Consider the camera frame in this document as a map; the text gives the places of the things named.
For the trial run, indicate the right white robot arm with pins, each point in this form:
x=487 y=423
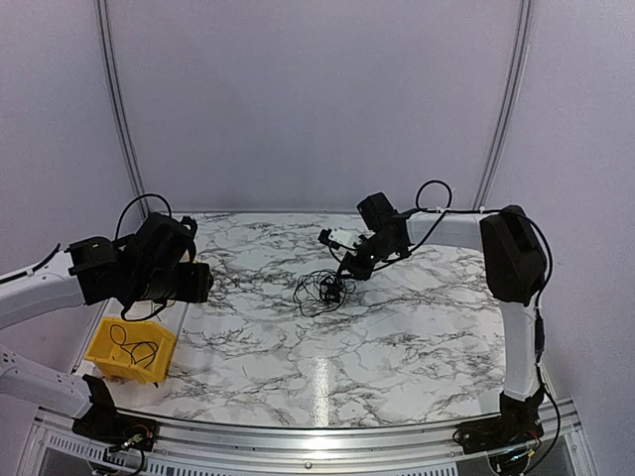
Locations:
x=517 y=262

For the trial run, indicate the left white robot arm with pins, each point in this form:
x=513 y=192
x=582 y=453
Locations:
x=156 y=263

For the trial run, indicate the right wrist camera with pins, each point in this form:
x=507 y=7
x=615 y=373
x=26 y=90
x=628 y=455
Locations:
x=339 y=239

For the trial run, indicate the right aluminium corner post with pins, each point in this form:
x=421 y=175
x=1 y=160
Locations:
x=512 y=86

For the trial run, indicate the white middle bin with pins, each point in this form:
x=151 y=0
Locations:
x=171 y=317

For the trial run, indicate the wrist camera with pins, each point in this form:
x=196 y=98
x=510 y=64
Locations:
x=339 y=239
x=188 y=226

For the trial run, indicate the left aluminium corner post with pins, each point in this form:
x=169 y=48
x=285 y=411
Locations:
x=115 y=92

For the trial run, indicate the aluminium corner post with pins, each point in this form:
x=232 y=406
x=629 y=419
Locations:
x=115 y=92
x=512 y=86

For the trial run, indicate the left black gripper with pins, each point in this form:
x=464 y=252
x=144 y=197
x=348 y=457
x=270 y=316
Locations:
x=197 y=289

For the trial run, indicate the near yellow bin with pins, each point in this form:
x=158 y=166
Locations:
x=134 y=351

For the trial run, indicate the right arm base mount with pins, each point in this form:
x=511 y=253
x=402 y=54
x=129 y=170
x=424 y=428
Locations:
x=518 y=422

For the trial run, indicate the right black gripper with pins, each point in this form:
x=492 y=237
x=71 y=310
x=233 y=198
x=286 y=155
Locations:
x=358 y=272

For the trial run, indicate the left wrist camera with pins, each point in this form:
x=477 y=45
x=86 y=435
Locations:
x=188 y=226

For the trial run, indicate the aluminium front rail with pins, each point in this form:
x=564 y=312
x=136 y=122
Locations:
x=184 y=447

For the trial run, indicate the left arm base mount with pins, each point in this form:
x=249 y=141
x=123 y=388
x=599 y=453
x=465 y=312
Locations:
x=104 y=423

